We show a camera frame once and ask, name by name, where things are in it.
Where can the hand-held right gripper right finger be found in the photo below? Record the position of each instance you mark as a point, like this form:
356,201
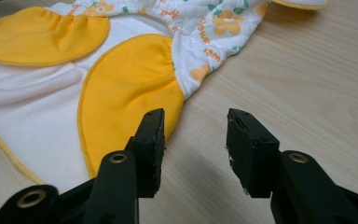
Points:
251,155

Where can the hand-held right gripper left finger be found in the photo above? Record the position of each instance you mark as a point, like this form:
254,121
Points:
147,149

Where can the yellow and white cloth diaper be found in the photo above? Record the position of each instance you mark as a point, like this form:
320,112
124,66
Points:
127,93

